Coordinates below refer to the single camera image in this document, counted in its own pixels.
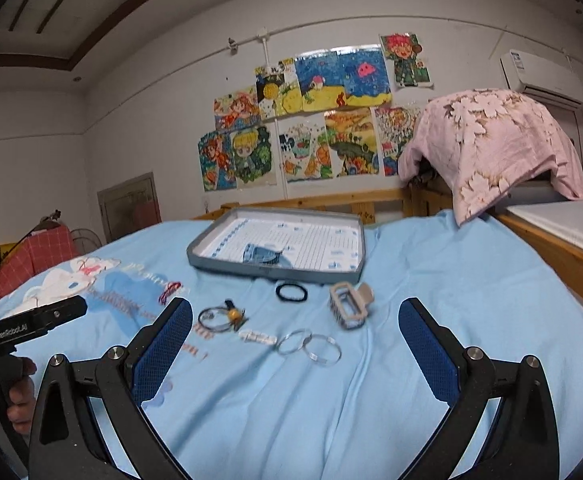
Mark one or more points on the white air conditioner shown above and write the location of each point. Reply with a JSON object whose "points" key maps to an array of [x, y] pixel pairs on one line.
{"points": [[541, 75]]}

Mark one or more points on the beige claw hair clip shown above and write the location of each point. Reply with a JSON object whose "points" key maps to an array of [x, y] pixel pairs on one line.
{"points": [[366, 292]]}

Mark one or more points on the red checked cloth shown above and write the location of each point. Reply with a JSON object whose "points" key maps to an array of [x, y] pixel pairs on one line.
{"points": [[36, 255]]}

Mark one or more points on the clear plastic hair pin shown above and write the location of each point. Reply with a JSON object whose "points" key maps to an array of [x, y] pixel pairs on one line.
{"points": [[256, 336]]}

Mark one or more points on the pink floral blanket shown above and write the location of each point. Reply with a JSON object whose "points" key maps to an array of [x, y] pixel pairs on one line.
{"points": [[491, 145]]}

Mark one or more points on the light blue printed bed sheet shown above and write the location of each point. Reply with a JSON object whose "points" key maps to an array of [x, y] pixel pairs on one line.
{"points": [[281, 410]]}

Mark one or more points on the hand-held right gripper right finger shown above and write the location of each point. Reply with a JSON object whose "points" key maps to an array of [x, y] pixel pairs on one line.
{"points": [[429, 355]]}

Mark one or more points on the ceiling air vent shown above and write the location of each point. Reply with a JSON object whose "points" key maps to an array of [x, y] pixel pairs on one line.
{"points": [[38, 7]]}

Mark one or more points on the wooden headboard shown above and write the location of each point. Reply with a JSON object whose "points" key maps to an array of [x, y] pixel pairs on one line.
{"points": [[321, 201]]}

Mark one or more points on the white mattress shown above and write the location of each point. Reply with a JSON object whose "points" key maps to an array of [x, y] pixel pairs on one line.
{"points": [[571, 225]]}

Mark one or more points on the black stick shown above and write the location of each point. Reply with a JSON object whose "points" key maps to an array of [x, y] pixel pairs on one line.
{"points": [[31, 230]]}

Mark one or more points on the group of colourful wall drawings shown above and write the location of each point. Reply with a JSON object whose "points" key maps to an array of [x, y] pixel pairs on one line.
{"points": [[321, 110]]}

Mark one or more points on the blue denim hair clip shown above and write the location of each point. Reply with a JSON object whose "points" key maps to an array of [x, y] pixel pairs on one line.
{"points": [[261, 254]]}

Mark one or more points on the white wall conduit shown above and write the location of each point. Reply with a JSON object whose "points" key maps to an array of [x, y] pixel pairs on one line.
{"points": [[321, 27]]}

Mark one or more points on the person's left hand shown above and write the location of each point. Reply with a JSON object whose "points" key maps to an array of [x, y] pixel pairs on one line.
{"points": [[21, 367]]}

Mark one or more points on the clear bangle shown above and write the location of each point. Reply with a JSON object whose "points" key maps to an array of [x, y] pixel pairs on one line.
{"points": [[321, 364], [291, 354]]}

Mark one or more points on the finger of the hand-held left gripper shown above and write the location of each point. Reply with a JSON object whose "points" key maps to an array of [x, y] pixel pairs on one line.
{"points": [[63, 309]]}

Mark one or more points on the wooden bed frame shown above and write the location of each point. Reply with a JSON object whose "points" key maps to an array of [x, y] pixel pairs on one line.
{"points": [[556, 255]]}

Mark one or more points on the grey metal tray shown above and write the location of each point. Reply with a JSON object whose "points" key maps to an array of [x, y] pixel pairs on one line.
{"points": [[271, 273]]}

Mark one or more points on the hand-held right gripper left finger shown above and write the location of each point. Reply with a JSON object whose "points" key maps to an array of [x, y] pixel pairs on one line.
{"points": [[164, 350]]}

